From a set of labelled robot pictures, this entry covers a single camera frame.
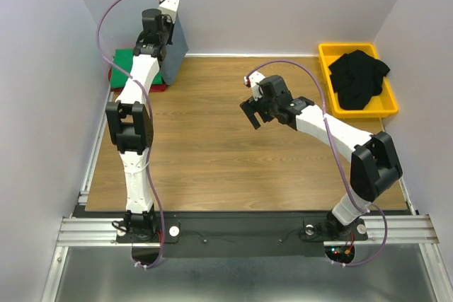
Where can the aluminium extrusion rail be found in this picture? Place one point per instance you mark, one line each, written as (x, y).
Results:
(401, 229)

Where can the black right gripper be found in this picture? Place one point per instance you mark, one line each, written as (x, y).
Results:
(250, 105)

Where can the small electronics board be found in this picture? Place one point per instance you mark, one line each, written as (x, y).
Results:
(345, 253)

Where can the folded red t-shirt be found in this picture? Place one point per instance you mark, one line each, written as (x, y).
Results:
(155, 87)

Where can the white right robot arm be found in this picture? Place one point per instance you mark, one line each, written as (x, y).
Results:
(374, 163)

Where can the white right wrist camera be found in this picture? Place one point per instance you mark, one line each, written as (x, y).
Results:
(252, 81)

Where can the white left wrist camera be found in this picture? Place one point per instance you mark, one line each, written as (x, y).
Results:
(170, 8)

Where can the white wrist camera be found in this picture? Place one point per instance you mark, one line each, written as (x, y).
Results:
(170, 8)
(252, 81)

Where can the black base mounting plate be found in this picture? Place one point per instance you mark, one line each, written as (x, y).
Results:
(241, 234)

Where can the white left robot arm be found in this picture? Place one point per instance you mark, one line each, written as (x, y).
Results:
(130, 122)

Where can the black crumpled t-shirt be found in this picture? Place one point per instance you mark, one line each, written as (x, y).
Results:
(357, 77)

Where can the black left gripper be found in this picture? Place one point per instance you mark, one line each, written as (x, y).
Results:
(170, 25)

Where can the blue-grey t-shirt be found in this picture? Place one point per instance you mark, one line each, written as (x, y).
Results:
(175, 55)

